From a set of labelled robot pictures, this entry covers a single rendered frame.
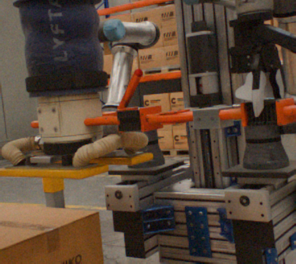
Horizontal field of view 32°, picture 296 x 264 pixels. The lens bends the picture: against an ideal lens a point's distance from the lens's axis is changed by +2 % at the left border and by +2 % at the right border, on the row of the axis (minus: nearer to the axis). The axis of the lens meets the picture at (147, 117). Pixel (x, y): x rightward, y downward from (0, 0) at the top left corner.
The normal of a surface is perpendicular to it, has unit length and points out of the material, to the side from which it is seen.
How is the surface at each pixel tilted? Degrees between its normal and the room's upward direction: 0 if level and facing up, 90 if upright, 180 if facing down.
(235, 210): 90
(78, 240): 90
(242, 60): 90
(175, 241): 90
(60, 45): 73
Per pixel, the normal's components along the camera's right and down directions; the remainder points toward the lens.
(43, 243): 0.78, -0.04
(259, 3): 0.03, 0.05
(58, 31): 0.06, 0.36
